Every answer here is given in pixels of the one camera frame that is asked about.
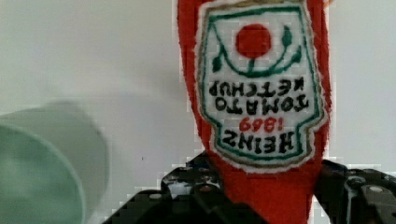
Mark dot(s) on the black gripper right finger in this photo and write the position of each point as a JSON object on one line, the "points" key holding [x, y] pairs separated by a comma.
{"points": [[356, 196]]}

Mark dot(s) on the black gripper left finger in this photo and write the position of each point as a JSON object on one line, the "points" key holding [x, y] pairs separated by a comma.
{"points": [[192, 194]]}

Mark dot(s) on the red plush ketchup bottle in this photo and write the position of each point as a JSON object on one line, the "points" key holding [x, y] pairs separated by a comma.
{"points": [[257, 73]]}

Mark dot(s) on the green pot with handle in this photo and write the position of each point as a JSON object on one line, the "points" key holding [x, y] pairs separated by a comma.
{"points": [[54, 165]]}

